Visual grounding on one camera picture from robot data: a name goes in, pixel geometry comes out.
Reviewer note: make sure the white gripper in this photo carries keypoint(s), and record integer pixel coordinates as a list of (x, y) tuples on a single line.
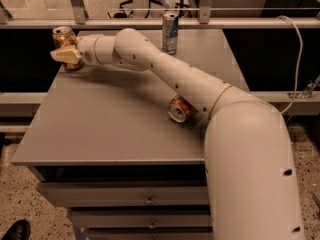
[(86, 49)]

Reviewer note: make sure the orange-gold soda can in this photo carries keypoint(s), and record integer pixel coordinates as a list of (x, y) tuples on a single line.
[(64, 36)]

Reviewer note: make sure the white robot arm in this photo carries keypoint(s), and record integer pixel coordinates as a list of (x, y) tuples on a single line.
[(249, 166)]

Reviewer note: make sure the silver blue energy drink can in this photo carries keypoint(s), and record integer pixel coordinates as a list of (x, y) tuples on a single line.
[(169, 32)]

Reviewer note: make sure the red soda can lying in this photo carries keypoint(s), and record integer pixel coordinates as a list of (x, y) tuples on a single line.
[(180, 110)]

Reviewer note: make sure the grey metal railing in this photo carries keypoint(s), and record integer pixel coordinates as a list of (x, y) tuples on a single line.
[(99, 14)]

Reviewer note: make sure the office chair base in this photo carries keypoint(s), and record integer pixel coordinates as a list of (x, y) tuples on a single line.
[(139, 8)]

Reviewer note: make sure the top drawer with knob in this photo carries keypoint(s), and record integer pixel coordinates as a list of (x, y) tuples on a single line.
[(116, 194)]

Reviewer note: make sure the drawer with knob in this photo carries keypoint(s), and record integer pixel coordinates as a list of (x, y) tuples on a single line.
[(154, 218), (116, 194)]

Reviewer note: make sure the middle drawer with knob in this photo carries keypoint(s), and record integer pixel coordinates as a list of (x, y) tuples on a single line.
[(154, 218)]

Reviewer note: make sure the bottom drawer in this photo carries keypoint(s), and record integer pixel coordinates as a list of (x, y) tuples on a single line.
[(157, 234)]

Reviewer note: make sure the black shoe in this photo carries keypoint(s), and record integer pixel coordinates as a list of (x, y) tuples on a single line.
[(20, 230)]

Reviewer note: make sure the metal wall bracket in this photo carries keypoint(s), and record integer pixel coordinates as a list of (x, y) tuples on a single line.
[(307, 92)]

